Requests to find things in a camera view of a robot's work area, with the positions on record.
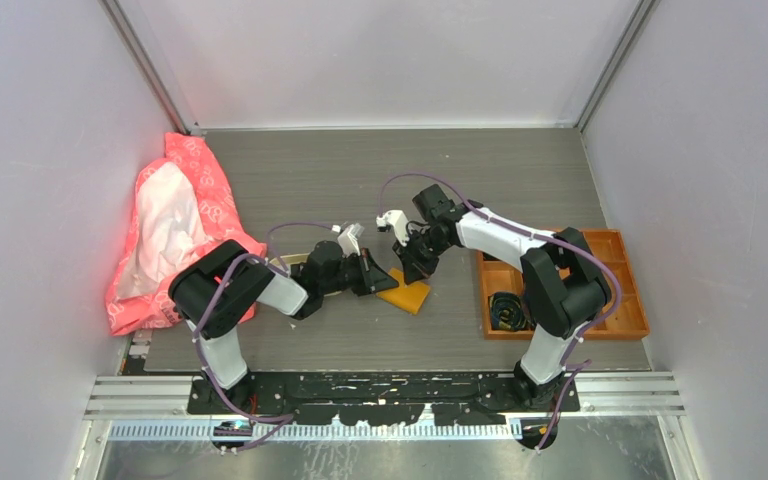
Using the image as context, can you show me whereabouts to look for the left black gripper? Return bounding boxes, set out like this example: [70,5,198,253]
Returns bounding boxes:
[320,247,398,295]

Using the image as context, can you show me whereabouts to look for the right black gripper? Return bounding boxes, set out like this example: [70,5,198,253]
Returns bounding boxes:
[392,229,451,285]

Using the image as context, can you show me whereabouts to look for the orange leather card holder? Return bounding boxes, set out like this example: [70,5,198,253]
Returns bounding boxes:
[376,267,431,315]

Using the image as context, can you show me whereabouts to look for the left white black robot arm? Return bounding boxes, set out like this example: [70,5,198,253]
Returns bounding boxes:
[168,240,399,413]

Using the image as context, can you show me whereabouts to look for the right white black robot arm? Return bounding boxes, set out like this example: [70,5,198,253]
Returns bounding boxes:
[376,184,618,411]

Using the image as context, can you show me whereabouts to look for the beige oval card tray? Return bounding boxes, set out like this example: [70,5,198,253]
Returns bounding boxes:
[269,253,309,270]

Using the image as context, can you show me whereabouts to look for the rolled dark belt left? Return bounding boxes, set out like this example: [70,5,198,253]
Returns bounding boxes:
[488,291,529,332]

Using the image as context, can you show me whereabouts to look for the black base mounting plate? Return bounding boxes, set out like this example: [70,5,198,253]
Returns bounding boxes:
[224,372,580,427]

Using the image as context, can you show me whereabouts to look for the pink white crumpled cloth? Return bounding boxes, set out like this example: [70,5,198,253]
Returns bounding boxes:
[104,132,266,336]

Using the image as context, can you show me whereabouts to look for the orange wooden compartment tray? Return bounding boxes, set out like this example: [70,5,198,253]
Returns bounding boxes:
[475,229,651,341]

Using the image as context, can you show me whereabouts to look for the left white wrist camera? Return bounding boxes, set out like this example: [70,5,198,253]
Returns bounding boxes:
[331,223,364,256]

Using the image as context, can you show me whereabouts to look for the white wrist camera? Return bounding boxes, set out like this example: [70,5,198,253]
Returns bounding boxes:
[375,210,410,245]
[331,223,364,256]

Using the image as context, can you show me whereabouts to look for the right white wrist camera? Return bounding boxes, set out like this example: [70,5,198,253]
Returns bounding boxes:
[375,210,410,245]

